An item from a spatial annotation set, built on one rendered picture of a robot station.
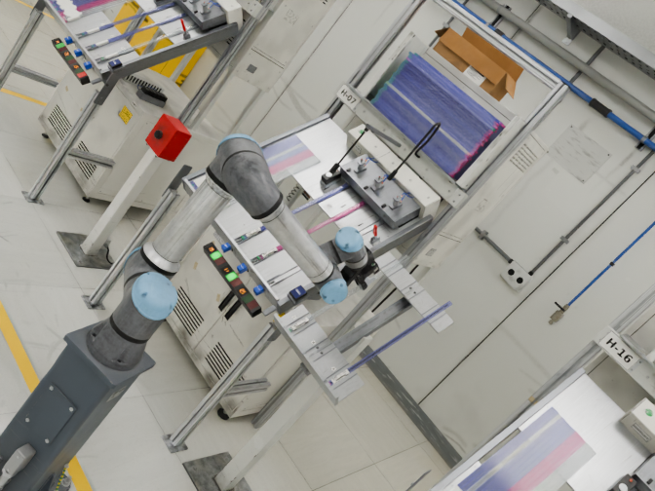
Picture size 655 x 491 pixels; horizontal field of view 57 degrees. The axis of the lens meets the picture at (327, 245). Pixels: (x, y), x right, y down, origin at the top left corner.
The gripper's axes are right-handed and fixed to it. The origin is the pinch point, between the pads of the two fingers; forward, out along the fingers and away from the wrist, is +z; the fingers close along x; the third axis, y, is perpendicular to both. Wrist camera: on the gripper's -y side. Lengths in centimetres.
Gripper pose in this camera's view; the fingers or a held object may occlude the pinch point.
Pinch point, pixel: (360, 286)
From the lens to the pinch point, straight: 204.1
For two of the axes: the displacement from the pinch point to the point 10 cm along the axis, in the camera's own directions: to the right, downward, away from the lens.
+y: 7.9, -6.0, 1.2
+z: 1.9, 4.3, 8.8
